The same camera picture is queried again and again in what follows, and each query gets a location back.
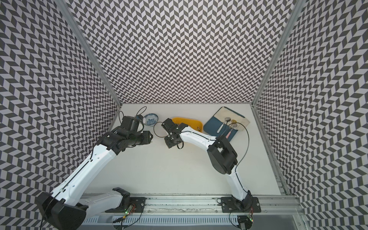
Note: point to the beige cloth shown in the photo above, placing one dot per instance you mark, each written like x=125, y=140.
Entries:
x=225, y=112

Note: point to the gold spoon green handle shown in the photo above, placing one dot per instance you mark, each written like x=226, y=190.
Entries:
x=232, y=122

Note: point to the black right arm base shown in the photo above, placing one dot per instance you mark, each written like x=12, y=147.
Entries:
x=249, y=203

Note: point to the blue patterned ceramic bowl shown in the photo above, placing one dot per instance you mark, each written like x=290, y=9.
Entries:
x=150, y=119

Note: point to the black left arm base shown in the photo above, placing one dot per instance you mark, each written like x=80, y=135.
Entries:
x=126, y=201

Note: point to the yellow plastic storage box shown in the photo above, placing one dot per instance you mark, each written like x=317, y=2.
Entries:
x=193, y=123

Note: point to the teal plastic tray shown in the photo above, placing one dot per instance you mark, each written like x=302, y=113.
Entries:
x=213, y=125

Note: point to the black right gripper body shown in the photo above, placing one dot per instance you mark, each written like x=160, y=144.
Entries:
x=170, y=141

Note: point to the aluminium corner post right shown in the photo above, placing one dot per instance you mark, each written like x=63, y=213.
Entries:
x=279, y=48

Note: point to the aluminium corner post left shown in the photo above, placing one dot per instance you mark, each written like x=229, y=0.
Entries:
x=62, y=6

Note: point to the pink handled silver spoon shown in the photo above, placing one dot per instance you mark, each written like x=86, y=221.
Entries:
x=232, y=126

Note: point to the white handled silver spoon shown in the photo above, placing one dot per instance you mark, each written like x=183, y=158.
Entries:
x=224, y=124

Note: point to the black long spoon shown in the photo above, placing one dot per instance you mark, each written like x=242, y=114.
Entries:
x=226, y=129

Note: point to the aluminium front rail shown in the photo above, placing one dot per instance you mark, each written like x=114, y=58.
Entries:
x=189, y=204

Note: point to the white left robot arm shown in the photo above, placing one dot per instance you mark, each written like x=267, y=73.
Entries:
x=63, y=208

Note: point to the aluminium corner post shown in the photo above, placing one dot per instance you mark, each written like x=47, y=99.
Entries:
x=62, y=6
x=279, y=48

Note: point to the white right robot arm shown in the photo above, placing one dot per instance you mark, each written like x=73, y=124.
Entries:
x=222, y=155

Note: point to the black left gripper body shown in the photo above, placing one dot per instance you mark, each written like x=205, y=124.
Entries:
x=137, y=138

